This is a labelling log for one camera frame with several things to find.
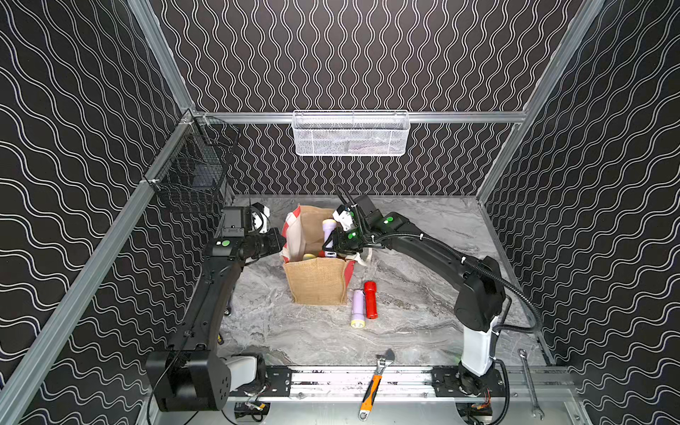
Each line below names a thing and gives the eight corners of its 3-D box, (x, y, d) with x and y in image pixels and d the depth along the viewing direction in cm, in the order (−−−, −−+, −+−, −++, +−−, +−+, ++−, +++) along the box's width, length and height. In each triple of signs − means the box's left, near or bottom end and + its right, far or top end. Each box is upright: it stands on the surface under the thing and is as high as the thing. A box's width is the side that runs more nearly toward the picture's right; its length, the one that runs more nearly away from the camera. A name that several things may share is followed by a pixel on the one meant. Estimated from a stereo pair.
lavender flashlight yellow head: (351, 328, 86) (351, 325, 83) (350, 292, 93) (350, 289, 91) (365, 328, 86) (366, 325, 83) (363, 292, 93) (364, 289, 91)
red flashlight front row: (365, 319, 88) (366, 316, 86) (363, 284, 95) (364, 281, 93) (378, 319, 88) (379, 316, 86) (375, 284, 95) (376, 281, 93)
